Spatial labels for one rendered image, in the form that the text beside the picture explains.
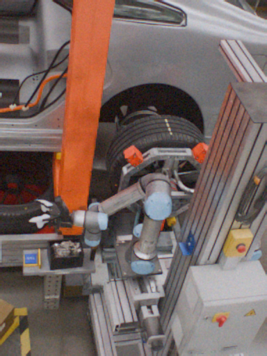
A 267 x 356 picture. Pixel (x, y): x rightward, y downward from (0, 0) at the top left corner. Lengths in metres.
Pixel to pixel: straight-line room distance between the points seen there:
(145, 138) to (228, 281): 1.10
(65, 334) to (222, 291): 1.46
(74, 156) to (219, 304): 1.12
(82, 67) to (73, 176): 0.70
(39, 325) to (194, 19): 2.10
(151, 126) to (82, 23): 0.97
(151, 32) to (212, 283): 1.48
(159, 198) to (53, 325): 1.53
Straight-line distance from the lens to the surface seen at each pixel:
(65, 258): 3.19
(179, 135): 3.16
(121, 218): 3.89
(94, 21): 2.44
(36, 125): 3.43
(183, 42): 3.20
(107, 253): 3.77
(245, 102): 1.98
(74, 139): 2.81
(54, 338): 3.54
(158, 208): 2.34
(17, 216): 3.48
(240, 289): 2.41
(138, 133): 3.18
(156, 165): 3.27
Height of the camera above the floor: 3.07
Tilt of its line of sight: 42 degrees down
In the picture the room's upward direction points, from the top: 12 degrees clockwise
